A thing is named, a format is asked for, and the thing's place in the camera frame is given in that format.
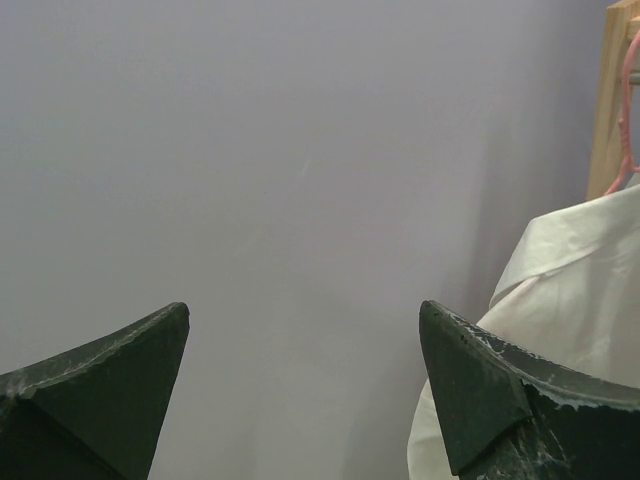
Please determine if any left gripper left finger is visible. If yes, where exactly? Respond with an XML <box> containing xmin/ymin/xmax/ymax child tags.
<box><xmin>1</xmin><ymin>302</ymin><xmax>190</xmax><ymax>479</ymax></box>

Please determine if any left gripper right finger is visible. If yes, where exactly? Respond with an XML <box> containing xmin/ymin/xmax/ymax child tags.
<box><xmin>419</xmin><ymin>301</ymin><xmax>639</xmax><ymax>479</ymax></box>

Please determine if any white garment on hanger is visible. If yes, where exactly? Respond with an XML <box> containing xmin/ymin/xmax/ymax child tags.
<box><xmin>407</xmin><ymin>187</ymin><xmax>639</xmax><ymax>479</ymax></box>

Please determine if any pink hanger holding white garment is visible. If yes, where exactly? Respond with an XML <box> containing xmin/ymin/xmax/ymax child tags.
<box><xmin>604</xmin><ymin>33</ymin><xmax>639</xmax><ymax>196</ymax></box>

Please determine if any wooden clothes rack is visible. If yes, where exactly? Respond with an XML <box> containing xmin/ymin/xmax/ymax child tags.
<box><xmin>586</xmin><ymin>1</ymin><xmax>639</xmax><ymax>200</ymax></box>

